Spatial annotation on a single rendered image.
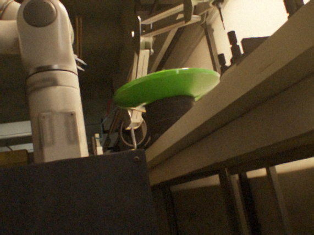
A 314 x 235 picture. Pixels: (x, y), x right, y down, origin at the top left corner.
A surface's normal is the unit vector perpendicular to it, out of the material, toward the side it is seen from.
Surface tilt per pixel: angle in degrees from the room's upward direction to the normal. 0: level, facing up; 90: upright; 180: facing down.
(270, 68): 90
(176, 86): 159
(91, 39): 90
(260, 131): 90
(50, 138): 90
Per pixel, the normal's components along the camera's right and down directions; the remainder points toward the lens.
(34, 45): -0.04, -0.21
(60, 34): 0.38, -0.23
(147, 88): 0.00, 0.82
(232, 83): -0.95, 0.12
